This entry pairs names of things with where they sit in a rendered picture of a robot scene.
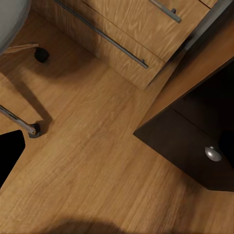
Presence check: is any swivel chair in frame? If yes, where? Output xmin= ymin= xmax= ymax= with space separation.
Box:
xmin=0 ymin=0 xmax=50 ymax=138

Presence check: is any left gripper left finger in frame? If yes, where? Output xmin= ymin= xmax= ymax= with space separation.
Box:
xmin=0 ymin=130 xmax=25 ymax=188

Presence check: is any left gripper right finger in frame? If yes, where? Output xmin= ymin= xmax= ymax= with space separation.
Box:
xmin=218 ymin=130 xmax=234 ymax=169

